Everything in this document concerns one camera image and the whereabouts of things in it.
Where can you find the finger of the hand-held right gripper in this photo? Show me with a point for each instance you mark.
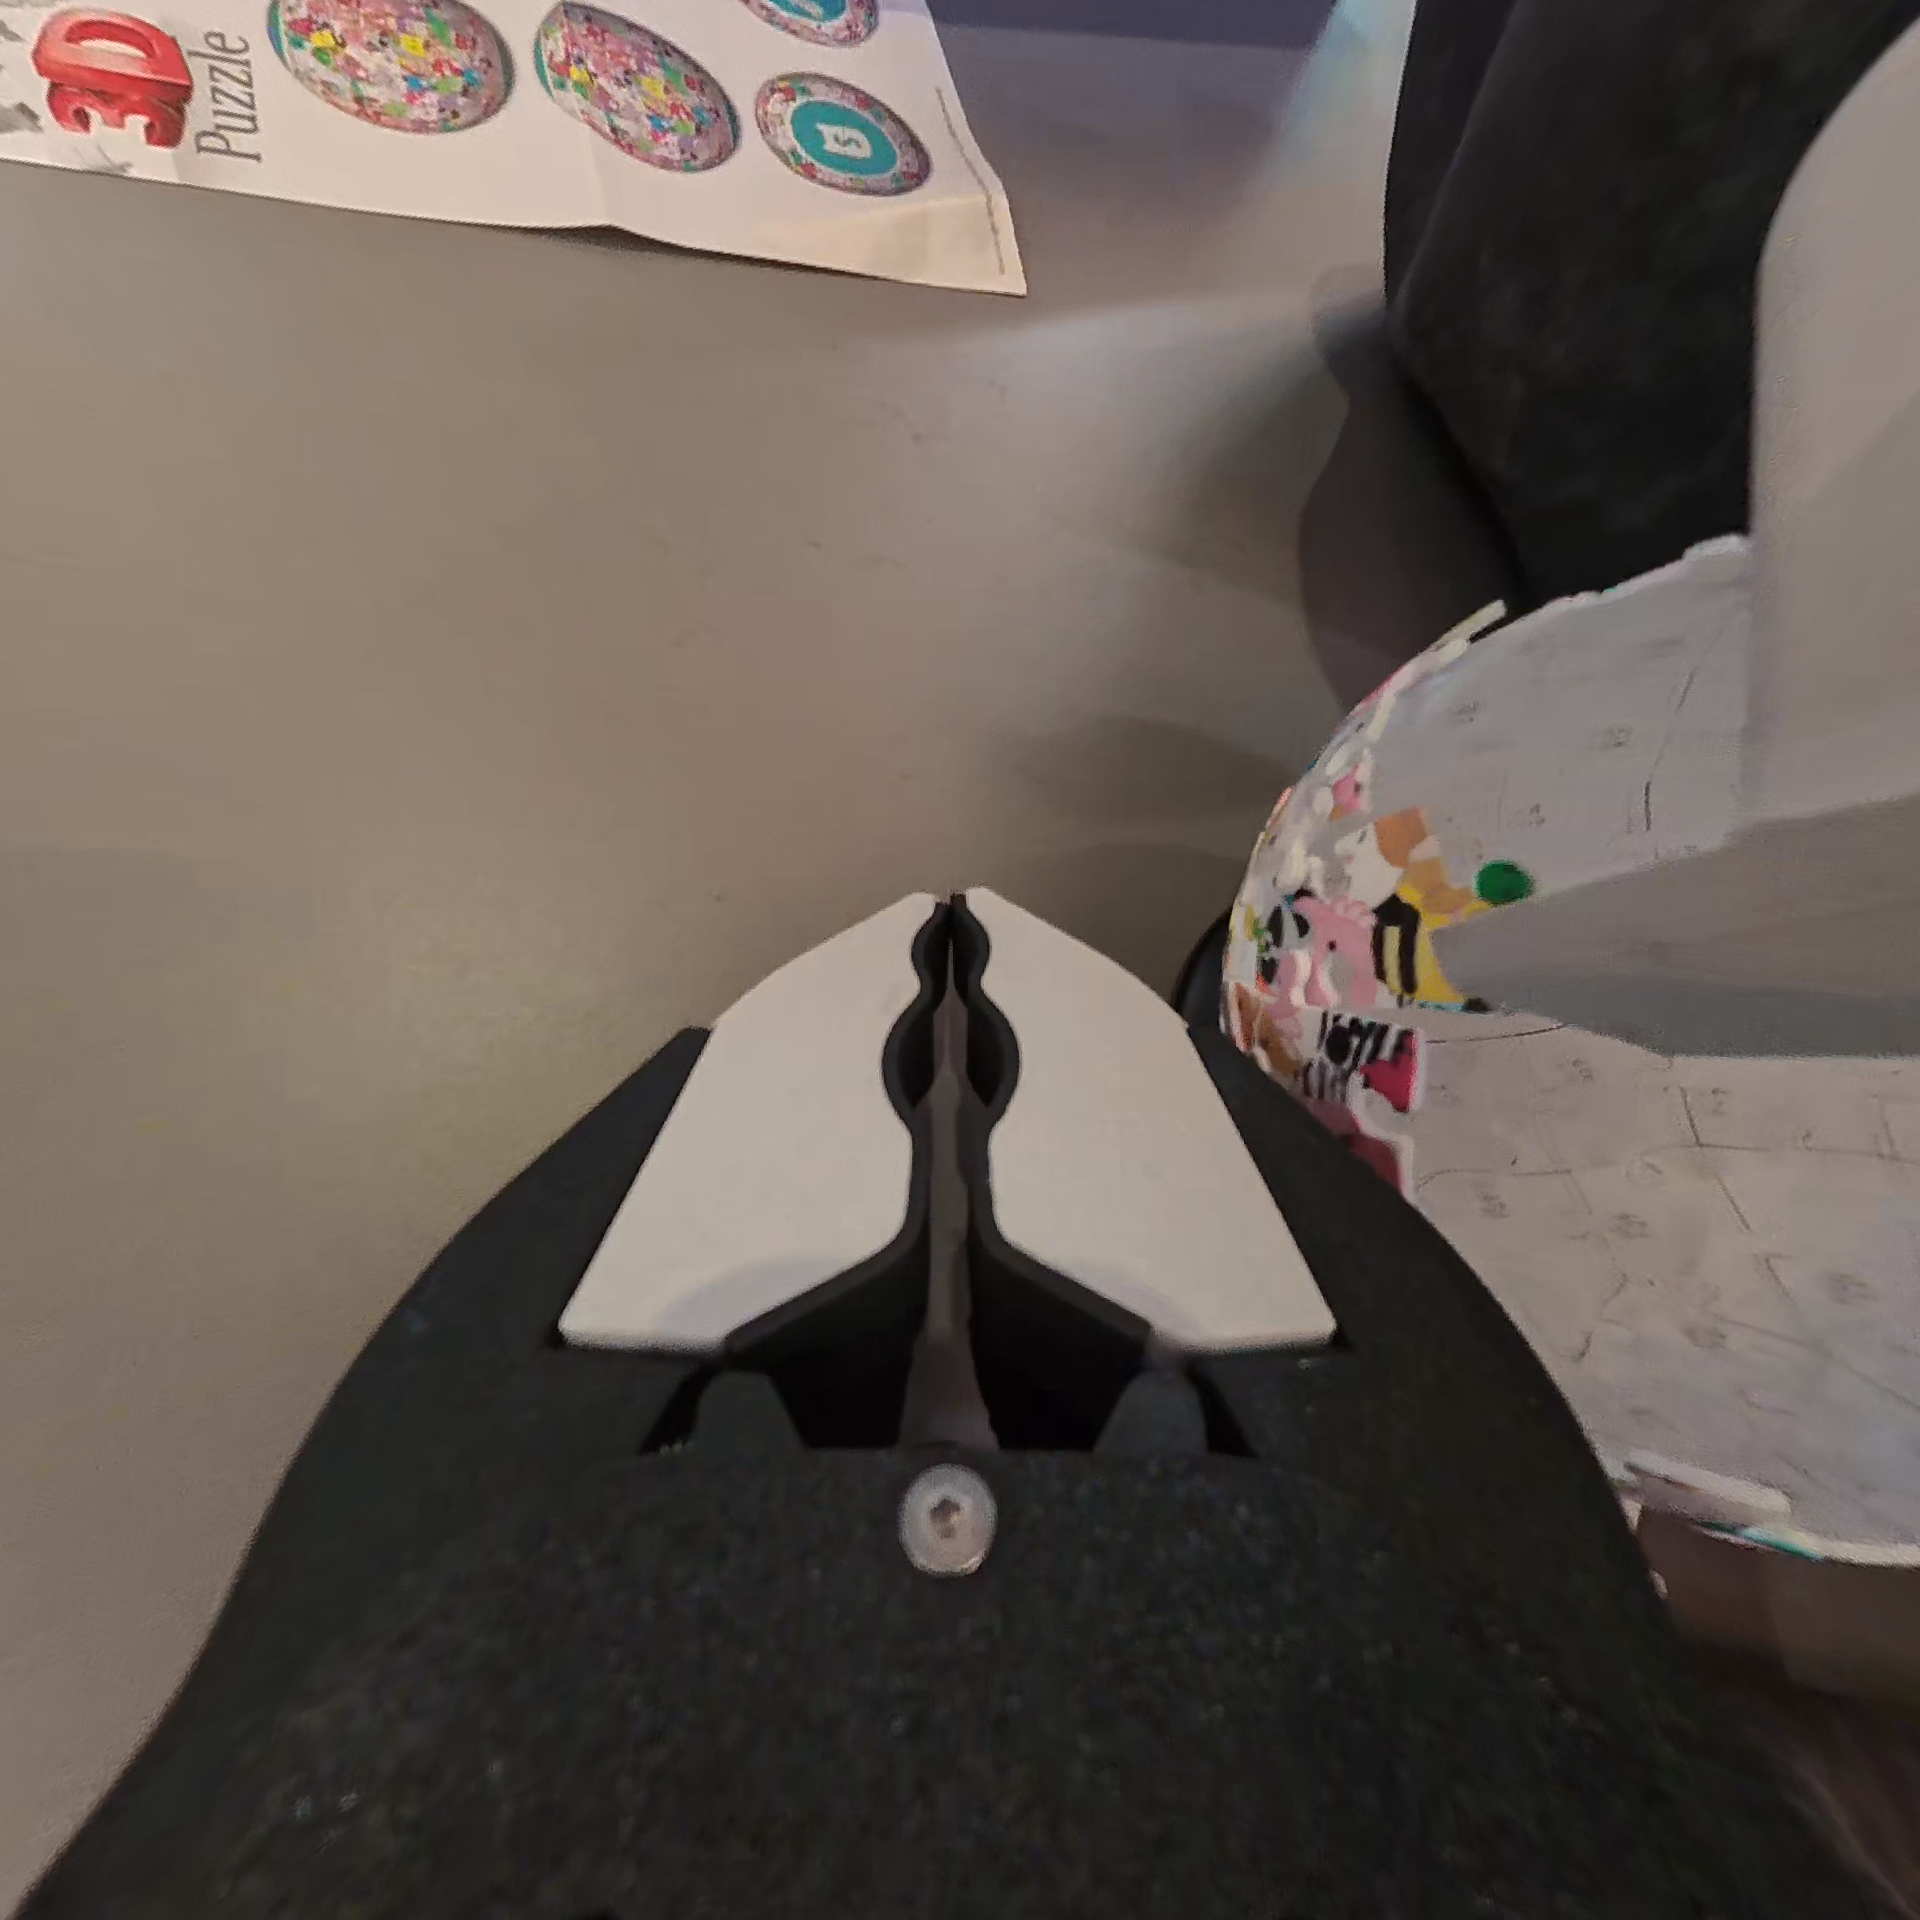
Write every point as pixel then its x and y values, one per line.
pixel 1847 602

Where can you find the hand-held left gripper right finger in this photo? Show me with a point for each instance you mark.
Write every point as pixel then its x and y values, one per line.
pixel 1157 1199

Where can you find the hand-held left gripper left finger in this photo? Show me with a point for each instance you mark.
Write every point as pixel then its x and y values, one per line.
pixel 753 1199

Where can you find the colourful puzzle ball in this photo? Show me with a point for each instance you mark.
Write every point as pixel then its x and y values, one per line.
pixel 1619 1199

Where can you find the black ball stand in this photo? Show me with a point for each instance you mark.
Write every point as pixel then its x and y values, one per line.
pixel 1200 976

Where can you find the white puzzle leaflet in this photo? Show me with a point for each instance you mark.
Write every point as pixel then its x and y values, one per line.
pixel 600 198

